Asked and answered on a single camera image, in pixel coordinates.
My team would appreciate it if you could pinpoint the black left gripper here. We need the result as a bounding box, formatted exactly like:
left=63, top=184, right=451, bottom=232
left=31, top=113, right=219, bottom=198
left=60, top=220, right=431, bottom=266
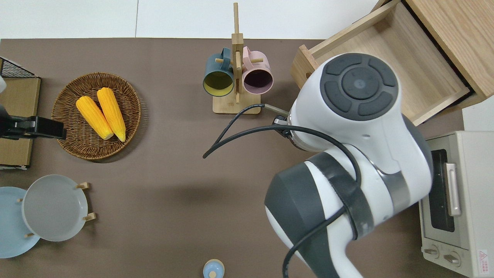
left=0, top=104, right=67, bottom=140

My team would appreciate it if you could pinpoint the pink mug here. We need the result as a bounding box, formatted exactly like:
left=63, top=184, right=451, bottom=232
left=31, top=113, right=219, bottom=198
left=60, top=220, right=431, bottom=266
left=242, top=46, right=274, bottom=95

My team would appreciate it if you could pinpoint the round wicker basket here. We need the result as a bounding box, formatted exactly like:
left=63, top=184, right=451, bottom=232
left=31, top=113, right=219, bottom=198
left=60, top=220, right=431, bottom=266
left=51, top=72, right=142, bottom=161

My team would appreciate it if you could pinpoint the white toaster oven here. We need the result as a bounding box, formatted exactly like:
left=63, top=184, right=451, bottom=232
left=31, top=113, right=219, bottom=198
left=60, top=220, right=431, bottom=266
left=419, top=131, right=494, bottom=278

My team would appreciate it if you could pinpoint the dark blue mug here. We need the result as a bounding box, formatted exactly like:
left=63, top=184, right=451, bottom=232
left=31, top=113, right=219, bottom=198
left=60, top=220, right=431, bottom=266
left=203, top=48, right=235, bottom=97

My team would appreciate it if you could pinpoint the small blue bell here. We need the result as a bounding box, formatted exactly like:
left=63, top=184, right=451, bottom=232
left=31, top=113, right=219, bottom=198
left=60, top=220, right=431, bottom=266
left=203, top=259, right=225, bottom=278

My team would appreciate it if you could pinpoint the brown table mat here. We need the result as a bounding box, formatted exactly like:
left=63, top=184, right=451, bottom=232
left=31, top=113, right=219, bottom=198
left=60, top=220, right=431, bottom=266
left=0, top=38, right=465, bottom=278

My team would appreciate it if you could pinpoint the grey plate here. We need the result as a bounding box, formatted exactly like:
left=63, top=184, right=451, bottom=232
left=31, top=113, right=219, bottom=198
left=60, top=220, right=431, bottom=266
left=22, top=175, right=88, bottom=242

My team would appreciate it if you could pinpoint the light wooden cabinet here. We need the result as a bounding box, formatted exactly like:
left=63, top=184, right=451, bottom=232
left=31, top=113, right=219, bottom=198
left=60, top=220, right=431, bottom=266
left=372, top=0, right=494, bottom=110

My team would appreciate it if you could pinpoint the light blue plate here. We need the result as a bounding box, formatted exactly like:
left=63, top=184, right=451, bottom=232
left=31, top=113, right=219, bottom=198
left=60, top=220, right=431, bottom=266
left=0, top=186, right=41, bottom=259

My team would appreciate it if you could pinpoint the wooden drawer with black handle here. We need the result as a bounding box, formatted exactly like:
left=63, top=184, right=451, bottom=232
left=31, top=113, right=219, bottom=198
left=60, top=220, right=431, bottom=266
left=290, top=0, right=470, bottom=127

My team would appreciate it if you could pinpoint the wooden mug tree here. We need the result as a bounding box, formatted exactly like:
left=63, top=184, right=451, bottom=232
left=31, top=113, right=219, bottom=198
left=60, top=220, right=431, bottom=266
left=213, top=3, right=265, bottom=115

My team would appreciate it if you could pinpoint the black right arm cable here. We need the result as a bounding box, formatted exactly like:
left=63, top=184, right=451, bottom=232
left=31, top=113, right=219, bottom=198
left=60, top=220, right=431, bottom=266
left=203, top=103, right=361, bottom=278

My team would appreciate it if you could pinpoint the yellow corn cob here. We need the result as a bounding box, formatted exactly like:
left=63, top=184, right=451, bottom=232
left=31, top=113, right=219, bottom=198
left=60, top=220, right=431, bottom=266
left=76, top=96, right=114, bottom=140
left=97, top=87, right=126, bottom=142

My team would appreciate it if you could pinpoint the wooden plate rack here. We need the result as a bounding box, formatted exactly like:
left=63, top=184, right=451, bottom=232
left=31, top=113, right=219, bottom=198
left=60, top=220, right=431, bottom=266
left=15, top=181, right=96, bottom=238

